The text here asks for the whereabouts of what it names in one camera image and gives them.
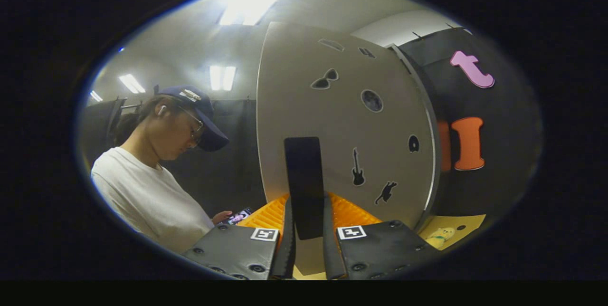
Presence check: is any pale animal sticker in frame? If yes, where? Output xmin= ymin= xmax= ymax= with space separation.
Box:
xmin=425 ymin=227 xmax=456 ymax=249

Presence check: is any black door handle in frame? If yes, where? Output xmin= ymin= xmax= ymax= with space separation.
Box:
xmin=284 ymin=136 xmax=326 ymax=241

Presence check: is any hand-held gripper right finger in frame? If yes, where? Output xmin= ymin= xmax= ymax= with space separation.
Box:
xmin=322 ymin=192 xmax=441 ymax=281

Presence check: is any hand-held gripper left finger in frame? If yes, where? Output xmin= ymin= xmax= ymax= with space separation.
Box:
xmin=182 ymin=193 xmax=297 ymax=280

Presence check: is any black backdrop cloth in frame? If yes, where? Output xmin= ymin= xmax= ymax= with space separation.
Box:
xmin=78 ymin=27 xmax=543 ymax=230

